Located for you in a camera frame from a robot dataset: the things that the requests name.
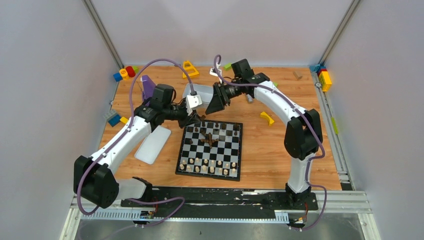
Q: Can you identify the purple metronome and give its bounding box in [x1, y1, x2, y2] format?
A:
[141, 75, 156, 101]

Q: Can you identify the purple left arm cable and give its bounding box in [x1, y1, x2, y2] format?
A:
[76, 58, 198, 229]

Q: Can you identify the silver microphone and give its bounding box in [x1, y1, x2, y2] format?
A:
[245, 94, 254, 104]

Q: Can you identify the yellow cylinder block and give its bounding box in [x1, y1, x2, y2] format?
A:
[119, 68, 130, 80]

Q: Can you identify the red cylinder block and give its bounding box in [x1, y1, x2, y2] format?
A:
[125, 66, 136, 78]

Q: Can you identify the stacked coloured blocks right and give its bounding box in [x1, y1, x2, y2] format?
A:
[309, 64, 332, 92]

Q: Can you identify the small yellow block left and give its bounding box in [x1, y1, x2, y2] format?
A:
[119, 117, 129, 125]

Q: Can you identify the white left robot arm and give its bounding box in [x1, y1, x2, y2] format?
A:
[73, 84, 203, 212]

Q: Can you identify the white rectangular box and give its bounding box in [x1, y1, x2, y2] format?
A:
[182, 83, 214, 108]

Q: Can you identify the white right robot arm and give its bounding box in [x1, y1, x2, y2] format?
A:
[205, 54, 324, 209]

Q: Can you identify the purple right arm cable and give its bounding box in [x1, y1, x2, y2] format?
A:
[213, 54, 328, 232]

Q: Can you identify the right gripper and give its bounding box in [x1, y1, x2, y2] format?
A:
[206, 79, 243, 115]

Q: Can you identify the white box lid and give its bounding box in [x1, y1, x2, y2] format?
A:
[134, 126, 172, 165]

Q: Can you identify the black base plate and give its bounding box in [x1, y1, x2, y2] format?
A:
[120, 186, 320, 220]

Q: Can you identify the yellow curved block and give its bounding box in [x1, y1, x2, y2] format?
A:
[259, 111, 275, 127]

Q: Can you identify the blue toy block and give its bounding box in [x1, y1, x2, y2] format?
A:
[113, 72, 123, 82]

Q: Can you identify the black white chessboard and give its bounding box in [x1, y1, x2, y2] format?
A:
[175, 120, 243, 182]

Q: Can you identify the brown wooden block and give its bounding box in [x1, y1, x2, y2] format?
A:
[293, 70, 303, 80]

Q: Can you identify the green block near wall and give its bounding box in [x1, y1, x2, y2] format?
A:
[223, 63, 232, 71]

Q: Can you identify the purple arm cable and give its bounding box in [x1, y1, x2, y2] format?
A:
[76, 58, 198, 229]
[213, 54, 328, 232]

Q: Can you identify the yellow triangular toy block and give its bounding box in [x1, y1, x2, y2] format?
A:
[182, 60, 200, 79]

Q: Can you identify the blue block left edge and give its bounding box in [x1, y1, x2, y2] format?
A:
[107, 114, 122, 127]

